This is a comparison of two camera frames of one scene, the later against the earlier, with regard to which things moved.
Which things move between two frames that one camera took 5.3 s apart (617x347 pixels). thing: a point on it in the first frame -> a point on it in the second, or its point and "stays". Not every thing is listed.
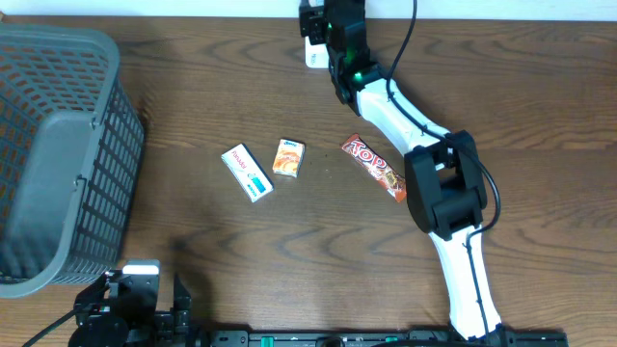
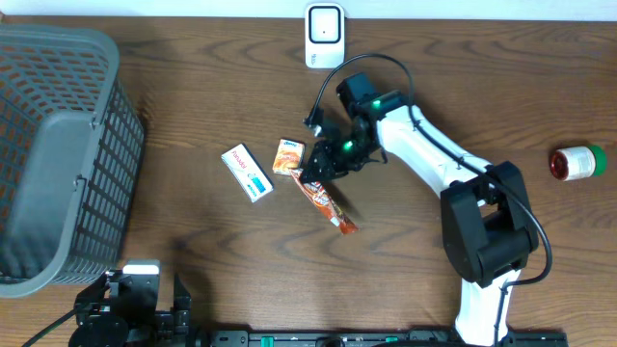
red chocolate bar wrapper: x=382 y=176 -> x=322 y=199
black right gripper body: x=311 y=17 -> x=349 y=149
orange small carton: x=288 y=158 stays
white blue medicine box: x=248 y=172 stays
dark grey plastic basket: x=71 y=150 stays
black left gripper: x=182 y=283 stays
